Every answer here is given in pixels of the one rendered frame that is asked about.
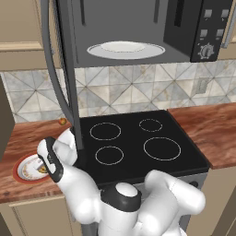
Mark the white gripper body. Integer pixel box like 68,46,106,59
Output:
58,128,77,148

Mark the red rimmed patterned plate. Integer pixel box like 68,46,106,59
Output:
12,152,53,184

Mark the dark grey microwave door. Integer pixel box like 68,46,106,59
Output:
55,0,85,151

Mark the white microwave turntable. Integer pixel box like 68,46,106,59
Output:
86,41,167,61

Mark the cream plate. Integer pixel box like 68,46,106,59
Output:
99,41,149,53

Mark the black microwave oven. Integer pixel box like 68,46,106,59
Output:
56,0,235,69

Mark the black hob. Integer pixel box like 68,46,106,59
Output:
73,109,211,186

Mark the beige base cupboard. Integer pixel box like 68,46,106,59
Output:
185,165,236,236
0,194,83,236

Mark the grey curved microwave door handle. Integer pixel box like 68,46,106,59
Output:
40,0,76,126

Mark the beige wall cupboard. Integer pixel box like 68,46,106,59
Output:
0,0,61,72
217,0,236,61

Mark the grey wall socket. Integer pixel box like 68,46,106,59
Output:
195,78,208,95

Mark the grey cupboard handle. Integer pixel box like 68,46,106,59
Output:
220,12,236,49

